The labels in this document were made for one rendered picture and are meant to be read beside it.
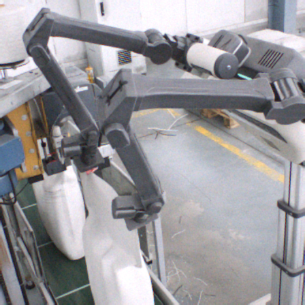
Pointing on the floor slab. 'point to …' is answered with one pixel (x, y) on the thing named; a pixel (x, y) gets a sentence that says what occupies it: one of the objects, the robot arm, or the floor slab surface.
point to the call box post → (159, 250)
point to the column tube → (12, 284)
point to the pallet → (221, 115)
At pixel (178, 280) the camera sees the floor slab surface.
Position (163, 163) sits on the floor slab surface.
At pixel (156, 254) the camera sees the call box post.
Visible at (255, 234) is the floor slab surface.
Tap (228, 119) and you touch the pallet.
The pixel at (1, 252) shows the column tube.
